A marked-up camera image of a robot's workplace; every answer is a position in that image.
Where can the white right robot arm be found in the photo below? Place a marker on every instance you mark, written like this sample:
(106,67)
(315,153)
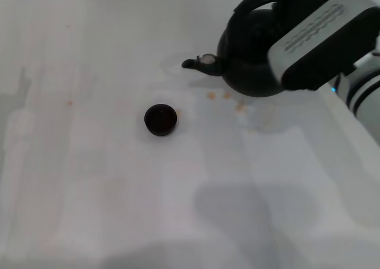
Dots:
(368,102)

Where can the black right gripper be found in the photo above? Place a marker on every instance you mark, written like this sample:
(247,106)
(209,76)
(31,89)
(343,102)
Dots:
(300,1)

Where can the white vented wrist camera box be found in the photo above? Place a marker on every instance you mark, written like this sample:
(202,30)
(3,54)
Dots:
(323,43)

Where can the small dark brown teacup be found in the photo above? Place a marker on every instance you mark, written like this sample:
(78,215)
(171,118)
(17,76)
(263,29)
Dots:
(160,120)

